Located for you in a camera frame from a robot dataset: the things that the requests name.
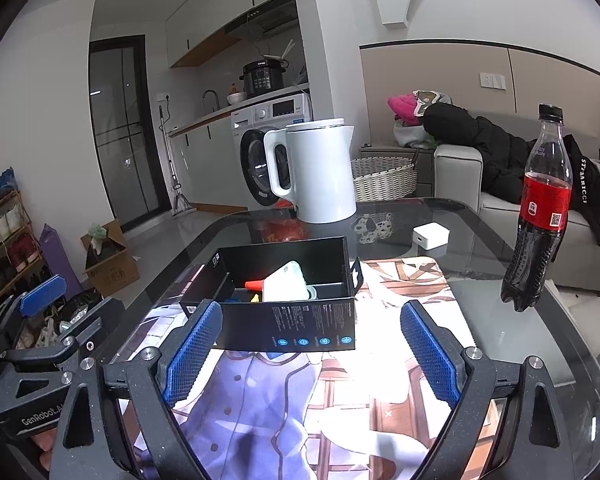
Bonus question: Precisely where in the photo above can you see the white electric kettle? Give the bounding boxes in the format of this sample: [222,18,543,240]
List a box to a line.
[263,118,358,224]

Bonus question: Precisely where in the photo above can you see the white charger cube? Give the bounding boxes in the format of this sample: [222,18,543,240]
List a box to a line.
[412,222,451,251]

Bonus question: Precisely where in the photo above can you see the white woven basket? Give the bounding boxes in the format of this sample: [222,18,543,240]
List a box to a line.
[351,156,419,205]

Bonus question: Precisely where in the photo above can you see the wooden shoe rack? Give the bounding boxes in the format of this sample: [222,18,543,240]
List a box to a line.
[0,167,46,317]

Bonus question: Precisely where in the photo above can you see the pink cloth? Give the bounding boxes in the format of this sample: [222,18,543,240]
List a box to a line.
[387,92,421,124]

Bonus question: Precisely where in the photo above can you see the printed table mat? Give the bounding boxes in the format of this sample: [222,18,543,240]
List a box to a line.
[115,257,481,480]

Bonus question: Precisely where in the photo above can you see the person's left hand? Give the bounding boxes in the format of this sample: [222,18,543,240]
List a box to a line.
[27,432,61,476]

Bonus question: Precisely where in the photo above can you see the black trash bag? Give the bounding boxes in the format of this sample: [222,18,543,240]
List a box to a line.
[55,290,112,332]

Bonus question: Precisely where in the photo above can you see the black pressure cooker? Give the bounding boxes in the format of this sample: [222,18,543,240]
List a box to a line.
[239,59,287,100]

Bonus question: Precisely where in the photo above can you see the brown cardboard box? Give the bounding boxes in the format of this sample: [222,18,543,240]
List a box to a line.
[81,219,141,299]

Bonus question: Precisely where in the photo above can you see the black jacket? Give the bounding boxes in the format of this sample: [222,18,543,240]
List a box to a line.
[422,102,600,247]

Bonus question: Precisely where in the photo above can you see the grey cloth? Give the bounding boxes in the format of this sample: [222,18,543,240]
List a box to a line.
[392,122,436,150]

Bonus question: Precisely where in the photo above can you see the white ski goggles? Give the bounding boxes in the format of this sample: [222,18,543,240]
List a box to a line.
[412,90,454,119]

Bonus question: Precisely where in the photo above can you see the mop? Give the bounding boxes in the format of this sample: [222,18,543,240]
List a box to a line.
[157,106,199,217]

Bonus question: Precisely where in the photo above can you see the range hood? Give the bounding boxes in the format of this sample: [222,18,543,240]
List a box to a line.
[225,0,299,39]

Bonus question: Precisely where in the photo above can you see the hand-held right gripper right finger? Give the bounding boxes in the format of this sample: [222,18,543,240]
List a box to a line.
[400,301,581,480]

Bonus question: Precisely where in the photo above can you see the grey sofa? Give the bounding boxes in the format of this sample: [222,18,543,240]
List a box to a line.
[432,110,600,297]

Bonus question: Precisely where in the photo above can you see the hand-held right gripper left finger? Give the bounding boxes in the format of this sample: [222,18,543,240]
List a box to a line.
[50,299,224,480]

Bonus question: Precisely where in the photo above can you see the black framed glass door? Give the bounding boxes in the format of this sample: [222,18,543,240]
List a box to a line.
[89,35,161,229]

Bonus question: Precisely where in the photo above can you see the purple rolled mat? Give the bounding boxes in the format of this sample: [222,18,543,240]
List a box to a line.
[39,224,81,302]

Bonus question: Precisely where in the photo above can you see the black cardboard box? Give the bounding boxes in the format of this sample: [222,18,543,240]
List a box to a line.
[180,236,365,352]

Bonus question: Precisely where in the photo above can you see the white washing machine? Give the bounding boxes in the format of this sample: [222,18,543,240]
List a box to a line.
[230,92,313,209]

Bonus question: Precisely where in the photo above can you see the white wall cabinet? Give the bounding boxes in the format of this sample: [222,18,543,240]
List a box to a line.
[165,0,297,69]

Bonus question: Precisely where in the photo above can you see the cola bottle red label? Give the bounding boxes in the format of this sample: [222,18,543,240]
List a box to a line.
[500,103,574,313]

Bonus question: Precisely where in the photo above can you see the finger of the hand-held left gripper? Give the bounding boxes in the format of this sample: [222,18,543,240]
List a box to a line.
[0,296,127,386]
[0,274,68,361]

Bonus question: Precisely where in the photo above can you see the white counter cabinet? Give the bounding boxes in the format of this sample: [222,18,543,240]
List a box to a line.
[167,110,242,212]

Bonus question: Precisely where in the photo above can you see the white rectangular case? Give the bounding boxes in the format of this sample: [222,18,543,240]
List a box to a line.
[262,260,310,303]

